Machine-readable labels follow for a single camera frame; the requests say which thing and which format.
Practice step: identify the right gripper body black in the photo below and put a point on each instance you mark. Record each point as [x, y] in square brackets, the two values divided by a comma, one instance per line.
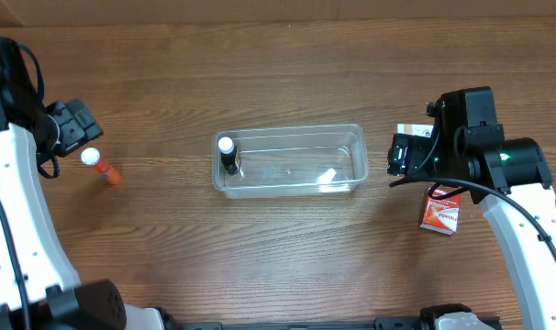
[421, 157]

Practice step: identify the red Panadol box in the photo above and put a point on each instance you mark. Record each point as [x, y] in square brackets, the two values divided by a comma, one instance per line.
[440, 214]

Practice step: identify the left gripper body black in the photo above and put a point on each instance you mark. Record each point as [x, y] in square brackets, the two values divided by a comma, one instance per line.
[76, 126]

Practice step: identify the dark tube with white cap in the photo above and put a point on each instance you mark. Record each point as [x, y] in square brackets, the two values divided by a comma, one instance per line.
[229, 155]

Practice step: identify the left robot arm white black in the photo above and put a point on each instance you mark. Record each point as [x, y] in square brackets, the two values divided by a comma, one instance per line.
[39, 287]

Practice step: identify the clear plastic container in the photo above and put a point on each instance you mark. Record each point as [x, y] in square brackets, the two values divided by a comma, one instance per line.
[293, 161]

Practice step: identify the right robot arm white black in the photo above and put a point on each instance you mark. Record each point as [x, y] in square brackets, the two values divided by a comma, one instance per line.
[509, 179]

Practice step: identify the white Hansaplast plaster box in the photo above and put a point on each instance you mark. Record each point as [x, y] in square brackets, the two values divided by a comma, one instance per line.
[420, 130]

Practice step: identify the orange tube with white cap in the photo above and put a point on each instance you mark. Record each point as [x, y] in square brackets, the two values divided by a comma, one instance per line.
[92, 157]

